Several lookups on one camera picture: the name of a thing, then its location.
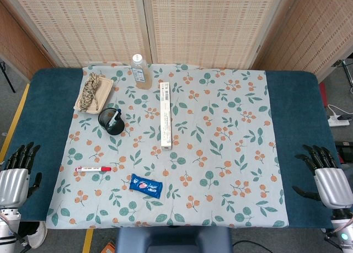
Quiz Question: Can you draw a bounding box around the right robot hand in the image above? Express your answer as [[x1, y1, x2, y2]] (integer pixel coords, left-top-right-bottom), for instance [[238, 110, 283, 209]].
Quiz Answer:
[[292, 144, 353, 210]]

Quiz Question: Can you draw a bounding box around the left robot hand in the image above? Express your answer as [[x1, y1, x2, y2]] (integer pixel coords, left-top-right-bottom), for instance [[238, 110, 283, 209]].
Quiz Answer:
[[0, 142, 43, 209]]

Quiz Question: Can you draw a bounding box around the red marker pen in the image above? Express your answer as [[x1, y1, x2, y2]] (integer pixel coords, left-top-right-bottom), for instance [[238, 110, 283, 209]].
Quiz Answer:
[[75, 166, 112, 173]]

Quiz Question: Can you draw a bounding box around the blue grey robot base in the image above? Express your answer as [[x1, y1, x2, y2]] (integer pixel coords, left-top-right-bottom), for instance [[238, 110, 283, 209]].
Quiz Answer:
[[115, 225, 234, 253]]

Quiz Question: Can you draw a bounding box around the black round cup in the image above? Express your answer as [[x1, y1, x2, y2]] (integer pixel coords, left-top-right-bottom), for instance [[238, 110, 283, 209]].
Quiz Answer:
[[98, 107, 125, 136]]

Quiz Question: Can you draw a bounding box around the white marker with blue cap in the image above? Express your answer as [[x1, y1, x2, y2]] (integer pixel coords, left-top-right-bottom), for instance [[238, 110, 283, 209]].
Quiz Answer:
[[108, 109, 122, 127]]

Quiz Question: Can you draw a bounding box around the black device on floor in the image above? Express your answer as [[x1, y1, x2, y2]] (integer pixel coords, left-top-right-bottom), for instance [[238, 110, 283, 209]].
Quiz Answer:
[[335, 141, 353, 163]]

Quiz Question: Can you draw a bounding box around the white shoe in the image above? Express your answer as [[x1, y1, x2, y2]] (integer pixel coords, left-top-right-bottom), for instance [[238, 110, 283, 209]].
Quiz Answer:
[[26, 221, 48, 250]]

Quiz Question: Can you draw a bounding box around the white power strip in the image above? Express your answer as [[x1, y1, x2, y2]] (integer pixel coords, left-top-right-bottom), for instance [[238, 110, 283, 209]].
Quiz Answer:
[[327, 115, 350, 127]]

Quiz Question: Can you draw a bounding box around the dark blue table cover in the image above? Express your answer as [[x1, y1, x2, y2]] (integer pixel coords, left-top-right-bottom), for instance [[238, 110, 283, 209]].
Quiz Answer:
[[0, 68, 343, 229]]

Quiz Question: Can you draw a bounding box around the red object on floor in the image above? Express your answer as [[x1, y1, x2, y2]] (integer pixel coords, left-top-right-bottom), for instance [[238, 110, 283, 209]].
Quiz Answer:
[[318, 82, 329, 108]]

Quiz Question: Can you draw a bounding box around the black metal stand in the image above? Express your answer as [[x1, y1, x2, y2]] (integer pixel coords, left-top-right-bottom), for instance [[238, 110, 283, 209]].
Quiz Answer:
[[0, 60, 17, 94]]

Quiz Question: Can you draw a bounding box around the beige paper tray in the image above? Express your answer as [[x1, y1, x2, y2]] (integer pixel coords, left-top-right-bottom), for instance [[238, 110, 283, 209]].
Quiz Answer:
[[73, 76, 114, 115]]

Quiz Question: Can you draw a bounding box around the blue snack packet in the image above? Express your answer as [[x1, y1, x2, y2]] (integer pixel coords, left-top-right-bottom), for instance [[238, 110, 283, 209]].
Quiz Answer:
[[129, 173, 163, 200]]

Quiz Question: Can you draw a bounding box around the floral tablecloth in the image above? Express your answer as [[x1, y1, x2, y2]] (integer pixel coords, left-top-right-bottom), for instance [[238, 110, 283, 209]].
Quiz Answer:
[[45, 62, 290, 228]]

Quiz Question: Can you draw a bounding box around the long white cardboard box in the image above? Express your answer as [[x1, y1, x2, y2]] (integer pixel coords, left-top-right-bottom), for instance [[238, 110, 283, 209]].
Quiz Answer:
[[159, 82, 174, 151]]

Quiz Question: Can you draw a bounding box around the clear plastic bottle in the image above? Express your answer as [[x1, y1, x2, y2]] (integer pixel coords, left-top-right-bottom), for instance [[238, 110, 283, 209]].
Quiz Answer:
[[130, 53, 153, 90]]

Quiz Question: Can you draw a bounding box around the woven folding screen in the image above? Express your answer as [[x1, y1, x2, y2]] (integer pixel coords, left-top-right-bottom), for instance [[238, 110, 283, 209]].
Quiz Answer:
[[0, 0, 353, 83]]

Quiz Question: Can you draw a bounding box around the white power cable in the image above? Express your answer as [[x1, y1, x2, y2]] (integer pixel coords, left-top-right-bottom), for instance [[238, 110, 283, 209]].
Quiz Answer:
[[327, 104, 350, 119]]

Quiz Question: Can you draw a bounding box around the metal frame with wheel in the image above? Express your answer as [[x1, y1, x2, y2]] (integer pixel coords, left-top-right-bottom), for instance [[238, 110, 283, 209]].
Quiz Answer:
[[332, 58, 353, 94]]

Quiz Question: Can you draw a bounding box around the coiled braided rope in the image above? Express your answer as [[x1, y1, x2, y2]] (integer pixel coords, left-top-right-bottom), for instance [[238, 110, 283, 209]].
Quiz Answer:
[[79, 72, 103, 112]]

